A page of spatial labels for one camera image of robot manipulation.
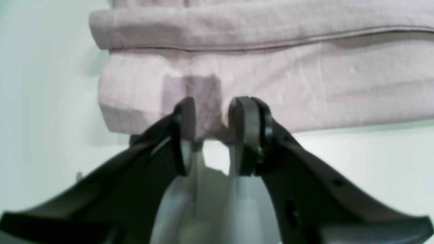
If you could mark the pink T-shirt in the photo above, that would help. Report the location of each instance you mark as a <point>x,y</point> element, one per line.
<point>318,64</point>

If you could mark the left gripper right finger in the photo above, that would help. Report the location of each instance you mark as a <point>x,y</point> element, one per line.
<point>313,203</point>

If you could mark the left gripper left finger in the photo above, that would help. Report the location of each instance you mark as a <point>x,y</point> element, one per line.
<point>118,202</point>

